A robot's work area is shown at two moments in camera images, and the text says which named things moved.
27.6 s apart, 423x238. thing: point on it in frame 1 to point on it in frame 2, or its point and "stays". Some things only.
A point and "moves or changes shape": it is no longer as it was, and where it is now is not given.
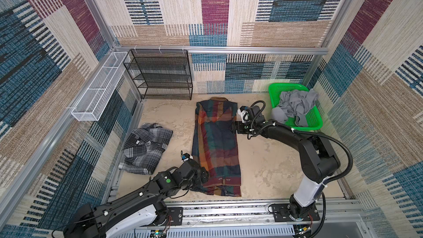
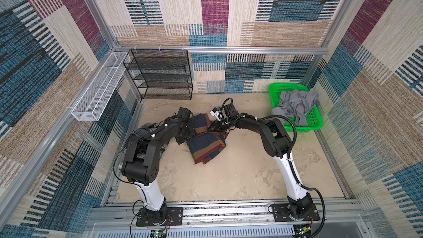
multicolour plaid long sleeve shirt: (215, 146) moves or changes shape
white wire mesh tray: (90, 106) stays
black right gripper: (240, 131) to (216, 124)
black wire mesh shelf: (161, 74) stays
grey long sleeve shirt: (294, 103) stays
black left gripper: (205, 177) to (192, 133)
